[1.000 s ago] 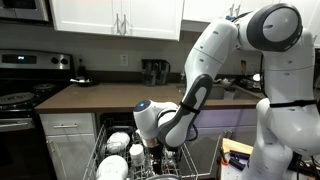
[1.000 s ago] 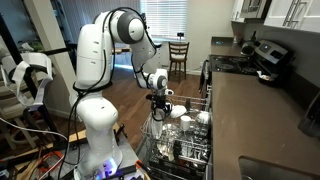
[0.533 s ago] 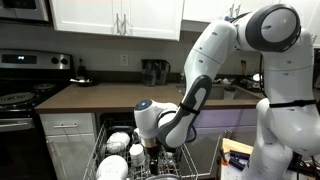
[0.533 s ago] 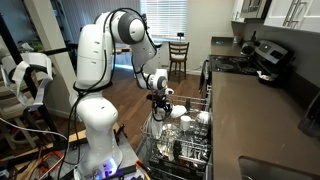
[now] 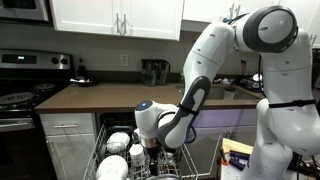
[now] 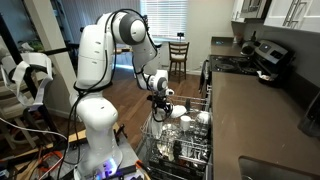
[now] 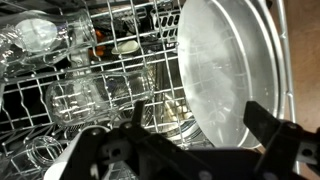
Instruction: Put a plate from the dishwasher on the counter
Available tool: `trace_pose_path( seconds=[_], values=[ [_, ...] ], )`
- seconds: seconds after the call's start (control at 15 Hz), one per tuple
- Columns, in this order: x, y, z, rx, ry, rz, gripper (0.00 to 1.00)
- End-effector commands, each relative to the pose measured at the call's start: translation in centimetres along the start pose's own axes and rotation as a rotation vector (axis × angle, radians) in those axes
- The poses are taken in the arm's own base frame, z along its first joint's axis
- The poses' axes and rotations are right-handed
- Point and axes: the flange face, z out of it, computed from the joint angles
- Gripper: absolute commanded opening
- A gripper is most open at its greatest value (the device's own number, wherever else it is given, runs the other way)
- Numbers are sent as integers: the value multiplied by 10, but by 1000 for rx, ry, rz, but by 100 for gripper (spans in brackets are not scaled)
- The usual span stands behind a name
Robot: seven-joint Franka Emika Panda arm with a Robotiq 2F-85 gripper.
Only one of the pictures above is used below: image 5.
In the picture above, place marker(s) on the metal robot base table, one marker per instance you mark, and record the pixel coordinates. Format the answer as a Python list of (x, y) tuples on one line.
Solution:
[(230, 173)]

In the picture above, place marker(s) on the black stainless stove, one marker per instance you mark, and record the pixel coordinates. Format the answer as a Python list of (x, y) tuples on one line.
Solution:
[(20, 100)]

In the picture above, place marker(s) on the black and orange clamp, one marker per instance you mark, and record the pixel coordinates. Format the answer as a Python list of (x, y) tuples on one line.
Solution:
[(224, 160)]

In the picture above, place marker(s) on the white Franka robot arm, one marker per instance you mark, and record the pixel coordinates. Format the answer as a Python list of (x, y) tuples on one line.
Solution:
[(286, 100)]

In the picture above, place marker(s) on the white sink base cabinet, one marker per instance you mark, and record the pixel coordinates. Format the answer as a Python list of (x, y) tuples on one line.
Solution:
[(230, 120)]

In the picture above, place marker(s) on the white wall outlet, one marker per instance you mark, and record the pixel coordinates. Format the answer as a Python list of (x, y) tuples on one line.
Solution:
[(124, 60)]

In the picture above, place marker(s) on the white cup in sink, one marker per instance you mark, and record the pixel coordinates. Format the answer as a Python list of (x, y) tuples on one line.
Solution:
[(229, 94)]

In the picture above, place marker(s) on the white lower cabinet door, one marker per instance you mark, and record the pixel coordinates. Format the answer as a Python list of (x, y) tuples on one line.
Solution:
[(70, 156)]

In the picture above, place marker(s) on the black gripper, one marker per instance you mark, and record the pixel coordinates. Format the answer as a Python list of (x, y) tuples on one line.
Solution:
[(153, 154)]

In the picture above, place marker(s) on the large white bowl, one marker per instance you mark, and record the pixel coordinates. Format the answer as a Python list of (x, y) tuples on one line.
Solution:
[(111, 166)]

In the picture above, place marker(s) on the kitchen sink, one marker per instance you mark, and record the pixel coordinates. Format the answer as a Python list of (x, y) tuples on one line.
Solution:
[(243, 95)]

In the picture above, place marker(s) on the white drawer front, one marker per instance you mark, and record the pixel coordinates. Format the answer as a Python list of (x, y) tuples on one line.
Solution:
[(66, 120)]

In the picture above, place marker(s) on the stainless microwave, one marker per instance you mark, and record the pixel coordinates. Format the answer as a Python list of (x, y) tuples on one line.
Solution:
[(23, 10)]

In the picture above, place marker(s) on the wooden plank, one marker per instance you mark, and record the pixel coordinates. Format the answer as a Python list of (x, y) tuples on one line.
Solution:
[(235, 146)]

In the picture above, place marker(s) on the small dark dish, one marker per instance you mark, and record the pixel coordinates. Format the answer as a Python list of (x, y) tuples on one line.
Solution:
[(81, 82)]

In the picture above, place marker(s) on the white upper cabinet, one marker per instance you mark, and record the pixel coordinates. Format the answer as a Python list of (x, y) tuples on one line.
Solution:
[(83, 16), (200, 10)]

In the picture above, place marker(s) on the dark glass bottle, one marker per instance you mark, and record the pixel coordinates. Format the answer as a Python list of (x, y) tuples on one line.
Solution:
[(81, 70)]

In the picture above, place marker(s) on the blue black tool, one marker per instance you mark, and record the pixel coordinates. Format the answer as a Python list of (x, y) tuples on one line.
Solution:
[(238, 163)]

